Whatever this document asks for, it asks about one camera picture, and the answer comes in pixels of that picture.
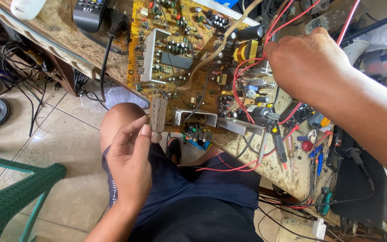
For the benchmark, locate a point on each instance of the person's foot in sandal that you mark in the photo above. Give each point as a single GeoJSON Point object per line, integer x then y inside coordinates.
{"type": "Point", "coordinates": [174, 149]}

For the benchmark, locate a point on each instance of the black remote control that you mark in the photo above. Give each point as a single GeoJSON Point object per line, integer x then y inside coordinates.
{"type": "Point", "coordinates": [91, 13]}

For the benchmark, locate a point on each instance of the black flyback transformer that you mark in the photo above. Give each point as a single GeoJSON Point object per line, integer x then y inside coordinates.
{"type": "Point", "coordinates": [257, 112]}

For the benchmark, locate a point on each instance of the yellow television circuit board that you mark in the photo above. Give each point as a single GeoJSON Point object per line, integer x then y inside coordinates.
{"type": "Point", "coordinates": [180, 50]}

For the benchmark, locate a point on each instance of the navy blue shorts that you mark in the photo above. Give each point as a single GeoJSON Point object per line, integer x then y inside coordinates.
{"type": "Point", "coordinates": [186, 181]}

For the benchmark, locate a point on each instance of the person's left hand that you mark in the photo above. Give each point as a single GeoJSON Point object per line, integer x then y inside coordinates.
{"type": "Point", "coordinates": [128, 168]}

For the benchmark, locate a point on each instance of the grey multimeter probe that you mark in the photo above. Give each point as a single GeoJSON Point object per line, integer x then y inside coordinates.
{"type": "Point", "coordinates": [263, 144]}

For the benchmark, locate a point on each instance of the printed paper sheet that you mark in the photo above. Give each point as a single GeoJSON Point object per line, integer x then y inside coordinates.
{"type": "Point", "coordinates": [123, 97]}

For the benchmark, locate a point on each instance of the black multimeter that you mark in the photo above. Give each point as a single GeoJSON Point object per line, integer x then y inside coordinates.
{"type": "Point", "coordinates": [299, 114]}

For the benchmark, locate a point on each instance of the clear plastic bottle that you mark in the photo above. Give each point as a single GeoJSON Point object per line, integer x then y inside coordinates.
{"type": "Point", "coordinates": [331, 16]}

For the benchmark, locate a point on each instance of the white plastic object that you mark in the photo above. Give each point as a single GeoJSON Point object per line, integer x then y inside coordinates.
{"type": "Point", "coordinates": [27, 7]}

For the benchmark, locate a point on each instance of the black equipment box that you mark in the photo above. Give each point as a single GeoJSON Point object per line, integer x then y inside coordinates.
{"type": "Point", "coordinates": [358, 195]}

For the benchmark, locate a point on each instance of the white power adapter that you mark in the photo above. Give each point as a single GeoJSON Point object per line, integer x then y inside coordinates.
{"type": "Point", "coordinates": [319, 229]}

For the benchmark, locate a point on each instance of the black red-tipped multimeter probe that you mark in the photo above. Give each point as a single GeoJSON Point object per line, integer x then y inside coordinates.
{"type": "Point", "coordinates": [279, 144]}

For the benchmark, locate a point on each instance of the person's right fingers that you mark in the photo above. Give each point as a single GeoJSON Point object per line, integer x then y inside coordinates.
{"type": "Point", "coordinates": [271, 52]}

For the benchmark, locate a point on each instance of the grey metal tuner module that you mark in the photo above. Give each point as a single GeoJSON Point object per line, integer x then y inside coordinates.
{"type": "Point", "coordinates": [158, 114]}

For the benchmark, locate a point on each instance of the green plastic chair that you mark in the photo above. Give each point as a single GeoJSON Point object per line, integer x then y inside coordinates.
{"type": "Point", "coordinates": [8, 201]}

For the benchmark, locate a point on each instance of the person's right hand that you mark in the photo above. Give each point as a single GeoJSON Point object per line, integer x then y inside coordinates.
{"type": "Point", "coordinates": [307, 67]}

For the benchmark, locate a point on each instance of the red round cap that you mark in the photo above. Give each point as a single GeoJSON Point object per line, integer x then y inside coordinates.
{"type": "Point", "coordinates": [307, 146]}

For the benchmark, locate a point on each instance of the person's left leg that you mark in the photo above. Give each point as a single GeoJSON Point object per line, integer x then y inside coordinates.
{"type": "Point", "coordinates": [119, 121]}

